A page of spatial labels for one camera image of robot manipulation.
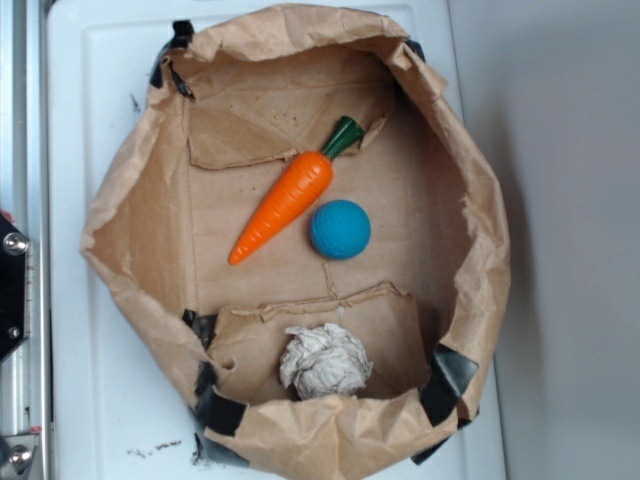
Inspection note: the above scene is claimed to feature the blue dimpled ball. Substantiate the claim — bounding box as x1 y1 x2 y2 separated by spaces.
310 200 371 260

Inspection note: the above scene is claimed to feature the orange toy carrot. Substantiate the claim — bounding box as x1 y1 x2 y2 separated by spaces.
228 116 365 265

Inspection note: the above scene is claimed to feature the crumpled white paper wad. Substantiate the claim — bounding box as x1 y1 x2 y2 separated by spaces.
279 323 374 400

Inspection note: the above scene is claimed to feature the brown paper bag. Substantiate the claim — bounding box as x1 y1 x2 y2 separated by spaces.
81 4 511 479

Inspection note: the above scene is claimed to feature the black mounting plate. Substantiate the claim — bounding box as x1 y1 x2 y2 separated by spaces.
0 210 30 362

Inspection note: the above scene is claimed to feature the aluminium frame rail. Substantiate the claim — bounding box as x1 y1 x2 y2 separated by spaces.
1 1 54 479

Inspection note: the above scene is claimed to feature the metal corner bracket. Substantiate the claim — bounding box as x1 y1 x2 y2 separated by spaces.
1 434 42 480

